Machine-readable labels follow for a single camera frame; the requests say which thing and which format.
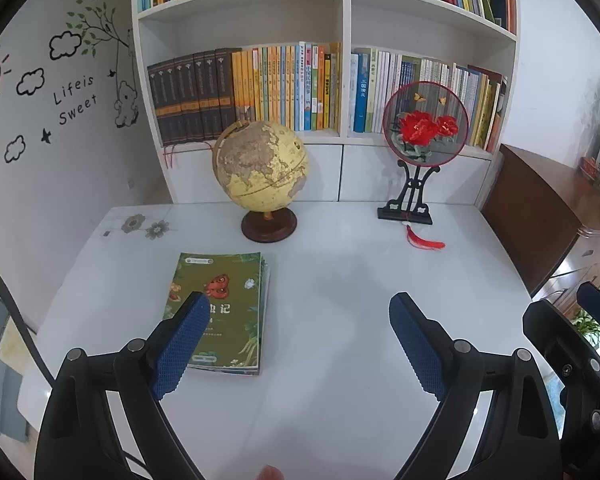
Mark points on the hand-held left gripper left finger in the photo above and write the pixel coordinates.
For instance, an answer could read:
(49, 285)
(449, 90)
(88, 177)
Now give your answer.
(180, 345)

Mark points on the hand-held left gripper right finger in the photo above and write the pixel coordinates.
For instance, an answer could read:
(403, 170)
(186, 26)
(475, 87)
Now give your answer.
(420, 345)

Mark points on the stack of thin books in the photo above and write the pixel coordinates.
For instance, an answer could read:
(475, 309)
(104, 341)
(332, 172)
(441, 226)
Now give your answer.
(264, 310)

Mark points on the person's left hand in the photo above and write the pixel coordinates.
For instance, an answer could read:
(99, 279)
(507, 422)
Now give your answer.
(270, 474)

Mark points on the green potted floor plant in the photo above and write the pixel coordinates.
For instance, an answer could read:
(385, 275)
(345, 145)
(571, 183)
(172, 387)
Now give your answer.
(590, 327)

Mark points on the red tassel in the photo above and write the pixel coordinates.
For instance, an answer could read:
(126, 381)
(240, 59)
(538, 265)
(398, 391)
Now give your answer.
(422, 242)

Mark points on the brown wooden sideboard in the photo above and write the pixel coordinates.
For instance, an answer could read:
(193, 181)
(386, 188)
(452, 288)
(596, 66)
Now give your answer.
(530, 200)

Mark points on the yellow desk globe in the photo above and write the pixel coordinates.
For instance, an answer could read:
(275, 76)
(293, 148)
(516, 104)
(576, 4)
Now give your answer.
(260, 165)

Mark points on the round embroidered peony fan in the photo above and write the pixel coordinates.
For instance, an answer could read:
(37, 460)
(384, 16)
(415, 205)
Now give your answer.
(425, 125)

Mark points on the set of black hardcover volumes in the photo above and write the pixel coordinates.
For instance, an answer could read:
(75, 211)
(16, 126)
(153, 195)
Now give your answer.
(195, 95)

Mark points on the row of orange yellow paperbacks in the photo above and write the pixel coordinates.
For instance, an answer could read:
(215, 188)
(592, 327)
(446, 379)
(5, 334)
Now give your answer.
(285, 85)

